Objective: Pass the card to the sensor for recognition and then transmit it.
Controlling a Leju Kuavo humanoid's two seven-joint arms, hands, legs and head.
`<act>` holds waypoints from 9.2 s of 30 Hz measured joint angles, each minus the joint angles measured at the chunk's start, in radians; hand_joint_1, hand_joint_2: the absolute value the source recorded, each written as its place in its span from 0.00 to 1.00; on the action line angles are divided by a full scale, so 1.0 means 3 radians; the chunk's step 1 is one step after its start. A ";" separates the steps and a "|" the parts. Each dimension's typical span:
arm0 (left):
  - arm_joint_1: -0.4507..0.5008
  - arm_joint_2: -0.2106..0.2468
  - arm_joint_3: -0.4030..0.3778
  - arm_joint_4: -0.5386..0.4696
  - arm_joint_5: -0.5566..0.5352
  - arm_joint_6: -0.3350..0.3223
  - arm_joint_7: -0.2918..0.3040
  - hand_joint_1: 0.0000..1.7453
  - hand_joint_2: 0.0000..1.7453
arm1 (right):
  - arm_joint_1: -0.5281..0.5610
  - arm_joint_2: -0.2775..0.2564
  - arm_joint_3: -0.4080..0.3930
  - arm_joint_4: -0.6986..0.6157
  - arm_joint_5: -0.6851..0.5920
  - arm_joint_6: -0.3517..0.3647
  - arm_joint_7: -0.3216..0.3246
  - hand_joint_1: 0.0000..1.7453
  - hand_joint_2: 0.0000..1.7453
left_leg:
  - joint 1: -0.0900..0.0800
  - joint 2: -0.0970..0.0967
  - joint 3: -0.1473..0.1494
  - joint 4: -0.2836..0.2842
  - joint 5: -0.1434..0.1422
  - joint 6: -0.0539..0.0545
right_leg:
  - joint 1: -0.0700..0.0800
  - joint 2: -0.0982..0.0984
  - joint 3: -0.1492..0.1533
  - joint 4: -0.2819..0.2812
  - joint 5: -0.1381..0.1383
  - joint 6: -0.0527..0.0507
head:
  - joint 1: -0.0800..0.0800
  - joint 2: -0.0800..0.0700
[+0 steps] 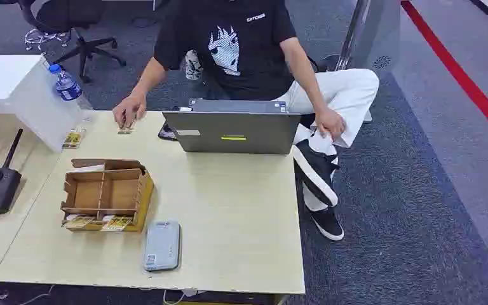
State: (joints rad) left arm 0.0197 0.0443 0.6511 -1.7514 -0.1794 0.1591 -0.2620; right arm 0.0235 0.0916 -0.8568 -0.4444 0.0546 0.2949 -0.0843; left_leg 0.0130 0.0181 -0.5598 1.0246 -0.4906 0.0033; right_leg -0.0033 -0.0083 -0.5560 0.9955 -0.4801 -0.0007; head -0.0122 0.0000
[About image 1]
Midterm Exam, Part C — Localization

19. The white patterned bottle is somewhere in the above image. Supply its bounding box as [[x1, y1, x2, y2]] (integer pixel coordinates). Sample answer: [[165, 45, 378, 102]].
[[184, 50, 203, 81]]

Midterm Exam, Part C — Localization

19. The red floor tape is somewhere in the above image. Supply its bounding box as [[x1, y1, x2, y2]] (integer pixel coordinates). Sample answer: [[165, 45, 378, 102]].
[[400, 0, 488, 147]]

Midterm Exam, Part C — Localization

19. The person's left hand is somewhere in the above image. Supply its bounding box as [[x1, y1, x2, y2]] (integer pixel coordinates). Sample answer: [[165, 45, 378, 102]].
[[313, 108, 347, 142]]

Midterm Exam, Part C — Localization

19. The person's right hand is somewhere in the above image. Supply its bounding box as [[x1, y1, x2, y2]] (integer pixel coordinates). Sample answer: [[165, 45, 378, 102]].
[[112, 93, 147, 129]]

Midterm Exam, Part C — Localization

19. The person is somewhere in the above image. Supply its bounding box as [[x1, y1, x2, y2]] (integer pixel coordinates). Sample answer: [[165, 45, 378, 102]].
[[112, 0, 381, 242]]

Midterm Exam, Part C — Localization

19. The white cabinet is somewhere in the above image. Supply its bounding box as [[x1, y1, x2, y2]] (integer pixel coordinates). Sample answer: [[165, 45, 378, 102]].
[[0, 55, 86, 153]]

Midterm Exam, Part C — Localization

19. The white cable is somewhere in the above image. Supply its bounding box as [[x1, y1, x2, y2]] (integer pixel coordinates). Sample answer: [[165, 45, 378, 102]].
[[162, 289, 206, 305]]

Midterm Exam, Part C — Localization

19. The metal pole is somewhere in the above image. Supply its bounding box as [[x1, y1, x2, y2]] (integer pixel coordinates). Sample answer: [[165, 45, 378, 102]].
[[335, 0, 372, 72]]

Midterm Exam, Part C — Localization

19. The grey laptop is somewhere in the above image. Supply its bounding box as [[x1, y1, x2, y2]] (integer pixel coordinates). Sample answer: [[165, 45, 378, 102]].
[[161, 98, 302, 155]]

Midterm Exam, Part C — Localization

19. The dark phone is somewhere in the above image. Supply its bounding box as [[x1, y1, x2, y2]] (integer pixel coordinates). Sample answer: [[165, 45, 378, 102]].
[[158, 122, 179, 142]]

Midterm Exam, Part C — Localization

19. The wooden card box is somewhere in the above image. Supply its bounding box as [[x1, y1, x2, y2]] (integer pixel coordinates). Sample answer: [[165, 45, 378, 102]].
[[60, 158, 155, 233]]

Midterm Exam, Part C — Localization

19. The clear water bottle blue cap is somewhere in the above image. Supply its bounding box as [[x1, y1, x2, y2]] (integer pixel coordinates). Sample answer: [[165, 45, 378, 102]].
[[48, 64, 93, 113]]

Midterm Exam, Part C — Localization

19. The grey flat power bank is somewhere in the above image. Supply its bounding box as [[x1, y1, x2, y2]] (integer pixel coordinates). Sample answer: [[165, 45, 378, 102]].
[[143, 220, 182, 273]]

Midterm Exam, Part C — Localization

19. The yellow card stack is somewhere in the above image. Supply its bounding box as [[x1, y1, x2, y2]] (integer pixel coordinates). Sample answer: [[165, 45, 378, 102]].
[[62, 128, 87, 150]]

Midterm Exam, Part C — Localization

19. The thin grey cable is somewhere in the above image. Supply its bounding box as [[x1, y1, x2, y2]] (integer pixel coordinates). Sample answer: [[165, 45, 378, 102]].
[[0, 285, 56, 305]]

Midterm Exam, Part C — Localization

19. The yellow printed card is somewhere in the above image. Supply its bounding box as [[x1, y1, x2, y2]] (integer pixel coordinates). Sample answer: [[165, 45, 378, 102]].
[[62, 214, 97, 230], [100, 215, 134, 232]]

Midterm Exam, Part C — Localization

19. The black office chair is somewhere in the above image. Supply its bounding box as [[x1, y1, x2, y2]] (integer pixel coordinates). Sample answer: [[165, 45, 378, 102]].
[[0, 0, 127, 84]]

